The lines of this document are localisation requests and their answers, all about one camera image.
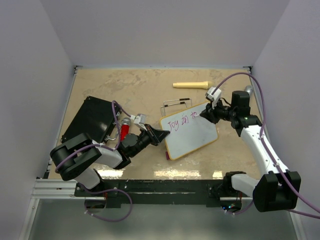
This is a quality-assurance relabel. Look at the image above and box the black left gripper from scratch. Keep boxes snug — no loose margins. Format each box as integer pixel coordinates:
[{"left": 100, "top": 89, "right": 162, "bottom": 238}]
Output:
[{"left": 129, "top": 124, "right": 170, "bottom": 158}]

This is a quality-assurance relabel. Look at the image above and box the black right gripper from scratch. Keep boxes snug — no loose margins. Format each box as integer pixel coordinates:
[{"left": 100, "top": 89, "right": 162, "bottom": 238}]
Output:
[{"left": 200, "top": 97, "right": 236, "bottom": 125}]

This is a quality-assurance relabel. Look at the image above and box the pink marker cap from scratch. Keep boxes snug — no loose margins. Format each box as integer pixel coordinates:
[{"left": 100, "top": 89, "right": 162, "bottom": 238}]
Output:
[{"left": 165, "top": 151, "right": 170, "bottom": 160}]

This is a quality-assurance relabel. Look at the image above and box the yellow framed whiteboard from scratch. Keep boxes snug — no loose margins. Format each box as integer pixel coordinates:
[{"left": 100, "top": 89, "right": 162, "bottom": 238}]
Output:
[{"left": 159, "top": 102, "right": 219, "bottom": 161}]

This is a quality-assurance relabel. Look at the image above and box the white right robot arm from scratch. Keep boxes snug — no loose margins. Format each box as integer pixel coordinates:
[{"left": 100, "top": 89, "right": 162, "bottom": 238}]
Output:
[{"left": 200, "top": 87, "right": 301, "bottom": 212}]

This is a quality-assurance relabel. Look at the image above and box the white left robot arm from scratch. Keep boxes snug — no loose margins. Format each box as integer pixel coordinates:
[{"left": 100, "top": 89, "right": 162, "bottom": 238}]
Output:
[{"left": 49, "top": 124, "right": 170, "bottom": 196}]

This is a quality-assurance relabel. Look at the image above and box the cream toy microphone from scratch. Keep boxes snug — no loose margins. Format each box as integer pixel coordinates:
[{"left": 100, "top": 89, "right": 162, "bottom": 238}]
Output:
[{"left": 172, "top": 81, "right": 214, "bottom": 90}]

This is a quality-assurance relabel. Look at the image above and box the red toy microphone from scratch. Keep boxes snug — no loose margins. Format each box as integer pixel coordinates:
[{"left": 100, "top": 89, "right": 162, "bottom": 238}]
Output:
[{"left": 120, "top": 117, "right": 131, "bottom": 142}]

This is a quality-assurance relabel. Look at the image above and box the silver toy microphone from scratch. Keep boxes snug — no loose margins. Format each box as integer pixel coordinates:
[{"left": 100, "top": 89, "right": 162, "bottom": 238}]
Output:
[{"left": 244, "top": 85, "right": 254, "bottom": 96}]

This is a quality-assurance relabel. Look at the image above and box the black hard case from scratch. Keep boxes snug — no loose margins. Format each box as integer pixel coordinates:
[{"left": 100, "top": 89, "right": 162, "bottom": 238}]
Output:
[{"left": 61, "top": 96, "right": 115, "bottom": 143}]

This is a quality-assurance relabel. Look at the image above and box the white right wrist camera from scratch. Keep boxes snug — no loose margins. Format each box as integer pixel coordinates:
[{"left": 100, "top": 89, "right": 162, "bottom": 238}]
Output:
[{"left": 205, "top": 86, "right": 222, "bottom": 109}]

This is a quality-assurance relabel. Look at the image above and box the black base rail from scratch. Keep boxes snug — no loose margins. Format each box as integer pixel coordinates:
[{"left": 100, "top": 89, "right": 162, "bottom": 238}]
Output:
[{"left": 74, "top": 178, "right": 251, "bottom": 209}]

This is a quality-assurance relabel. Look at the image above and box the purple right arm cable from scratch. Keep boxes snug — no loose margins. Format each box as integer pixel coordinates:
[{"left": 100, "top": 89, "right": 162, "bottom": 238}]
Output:
[{"left": 213, "top": 72, "right": 320, "bottom": 217}]

